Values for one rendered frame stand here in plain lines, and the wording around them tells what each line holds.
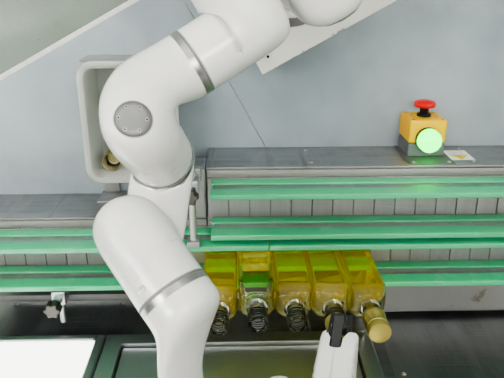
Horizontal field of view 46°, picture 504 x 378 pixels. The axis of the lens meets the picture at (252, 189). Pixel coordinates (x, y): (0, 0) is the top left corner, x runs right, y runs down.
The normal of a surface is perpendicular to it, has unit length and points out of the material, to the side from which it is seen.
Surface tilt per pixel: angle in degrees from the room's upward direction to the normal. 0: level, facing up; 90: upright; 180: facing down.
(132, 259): 33
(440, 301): 0
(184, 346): 48
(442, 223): 90
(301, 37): 4
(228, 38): 16
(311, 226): 90
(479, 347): 89
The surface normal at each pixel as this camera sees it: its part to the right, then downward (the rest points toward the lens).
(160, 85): 0.56, -0.22
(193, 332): 0.73, 0.51
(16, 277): 0.00, -0.93
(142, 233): 0.18, -0.45
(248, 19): 0.15, 0.38
